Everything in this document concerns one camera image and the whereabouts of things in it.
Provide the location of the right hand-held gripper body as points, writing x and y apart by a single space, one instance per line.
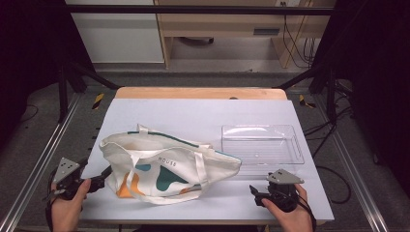
283 179

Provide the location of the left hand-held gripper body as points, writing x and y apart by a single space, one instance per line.
66 169

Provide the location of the cream printed tote bag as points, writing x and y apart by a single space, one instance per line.
180 161

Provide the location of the person's right hand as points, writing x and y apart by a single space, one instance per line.
295 222

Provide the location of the person's left hand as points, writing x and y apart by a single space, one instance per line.
67 214

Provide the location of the clear plastic tray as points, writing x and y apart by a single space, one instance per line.
262 150

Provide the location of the yellow black tape strip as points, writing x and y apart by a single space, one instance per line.
98 101
304 102

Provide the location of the white table mat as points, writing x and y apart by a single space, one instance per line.
180 112

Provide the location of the wooden table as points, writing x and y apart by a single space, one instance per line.
199 93

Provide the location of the dark curtain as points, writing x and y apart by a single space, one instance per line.
29 48
374 64

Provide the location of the white cabinet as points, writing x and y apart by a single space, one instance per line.
119 35

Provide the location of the light wooden desk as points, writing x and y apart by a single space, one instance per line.
219 24

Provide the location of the aluminium rail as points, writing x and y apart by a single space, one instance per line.
42 154
351 161

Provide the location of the black frame leg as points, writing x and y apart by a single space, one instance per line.
330 93
63 93

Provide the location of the black horizontal frame bar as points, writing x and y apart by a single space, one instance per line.
193 9

